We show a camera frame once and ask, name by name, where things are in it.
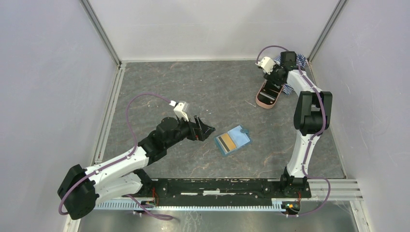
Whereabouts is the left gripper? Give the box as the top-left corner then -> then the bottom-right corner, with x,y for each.
165,113 -> 215,149

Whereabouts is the pink card box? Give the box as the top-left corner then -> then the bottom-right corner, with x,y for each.
255,80 -> 284,109

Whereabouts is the orange credit card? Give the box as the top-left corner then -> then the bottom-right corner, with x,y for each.
217,132 -> 237,153

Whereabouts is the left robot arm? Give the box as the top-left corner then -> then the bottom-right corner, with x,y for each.
57,116 -> 215,220

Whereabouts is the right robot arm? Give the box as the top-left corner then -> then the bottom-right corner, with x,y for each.
264,51 -> 333,197

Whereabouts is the striped blue white cloth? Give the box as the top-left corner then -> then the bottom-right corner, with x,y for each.
273,54 -> 307,95

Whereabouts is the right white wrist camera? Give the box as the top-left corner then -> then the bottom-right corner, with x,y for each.
255,57 -> 277,74

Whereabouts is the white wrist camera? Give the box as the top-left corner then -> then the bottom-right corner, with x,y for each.
255,57 -> 277,74
169,100 -> 190,122

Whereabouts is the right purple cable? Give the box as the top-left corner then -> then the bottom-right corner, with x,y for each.
255,45 -> 332,218

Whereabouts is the purple cable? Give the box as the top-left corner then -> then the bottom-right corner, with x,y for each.
58,93 -> 175,221
255,45 -> 332,218

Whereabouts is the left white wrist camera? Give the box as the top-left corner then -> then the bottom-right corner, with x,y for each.
169,100 -> 190,122

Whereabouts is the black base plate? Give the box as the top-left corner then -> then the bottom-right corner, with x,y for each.
132,178 -> 312,207

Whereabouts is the light blue cable duct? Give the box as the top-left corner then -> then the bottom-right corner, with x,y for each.
94,199 -> 285,212

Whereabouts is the aluminium frame rail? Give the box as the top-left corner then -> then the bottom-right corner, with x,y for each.
73,178 -> 363,201

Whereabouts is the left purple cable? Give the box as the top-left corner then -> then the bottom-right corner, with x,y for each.
58,93 -> 175,221

